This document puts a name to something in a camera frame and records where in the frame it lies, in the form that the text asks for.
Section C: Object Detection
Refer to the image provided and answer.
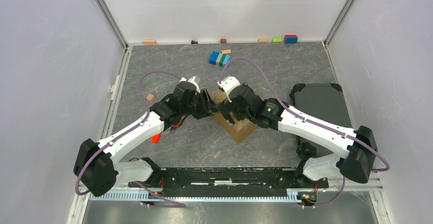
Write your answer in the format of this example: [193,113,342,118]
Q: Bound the red blue block at wall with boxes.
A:
[284,34,298,44]

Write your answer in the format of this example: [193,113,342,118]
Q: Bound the small tan cube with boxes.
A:
[146,93,156,103]

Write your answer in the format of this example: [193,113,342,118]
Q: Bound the white toothed cable duct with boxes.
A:
[89,189,301,203]

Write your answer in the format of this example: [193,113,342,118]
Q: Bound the small red block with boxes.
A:
[151,134,161,144]

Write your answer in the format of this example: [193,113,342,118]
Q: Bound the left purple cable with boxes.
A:
[75,70,187,208]

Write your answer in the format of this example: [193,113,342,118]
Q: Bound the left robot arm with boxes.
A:
[73,81,217,196]

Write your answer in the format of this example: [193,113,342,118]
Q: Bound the brown cardboard express box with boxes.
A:
[211,89,258,144]

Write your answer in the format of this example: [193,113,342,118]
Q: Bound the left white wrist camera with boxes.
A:
[180,76,200,92]

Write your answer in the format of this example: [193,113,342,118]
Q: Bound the tan wooden block on stack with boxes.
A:
[221,49,232,55]

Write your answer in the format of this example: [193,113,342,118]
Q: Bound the tan block at wall left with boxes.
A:
[142,39,157,45]

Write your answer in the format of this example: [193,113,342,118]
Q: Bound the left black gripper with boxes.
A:
[181,88,220,120]

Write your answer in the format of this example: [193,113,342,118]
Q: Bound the blue green block stack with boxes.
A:
[208,52,231,67]

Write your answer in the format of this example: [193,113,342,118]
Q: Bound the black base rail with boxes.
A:
[142,167,329,197]

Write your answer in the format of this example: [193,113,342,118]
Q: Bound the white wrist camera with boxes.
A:
[180,76,200,92]
[217,76,240,103]

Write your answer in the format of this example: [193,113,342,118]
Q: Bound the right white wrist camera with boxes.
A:
[217,76,240,103]

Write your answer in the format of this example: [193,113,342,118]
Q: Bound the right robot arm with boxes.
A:
[218,81,377,187]

